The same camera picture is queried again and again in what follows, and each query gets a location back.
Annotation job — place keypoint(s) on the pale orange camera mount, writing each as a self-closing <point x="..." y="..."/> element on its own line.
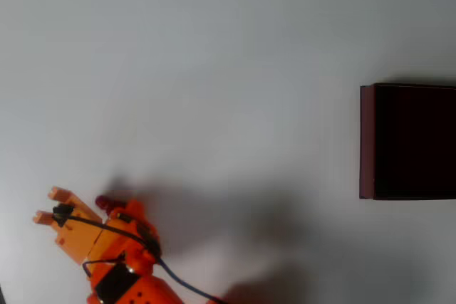
<point x="78" y="236"/>

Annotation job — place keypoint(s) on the dark red box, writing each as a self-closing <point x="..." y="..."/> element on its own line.
<point x="409" y="140"/>

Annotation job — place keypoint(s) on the small black camera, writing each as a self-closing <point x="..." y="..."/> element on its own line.
<point x="62" y="213"/>

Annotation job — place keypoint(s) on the small red plastic object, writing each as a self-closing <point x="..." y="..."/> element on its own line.
<point x="105" y="202"/>

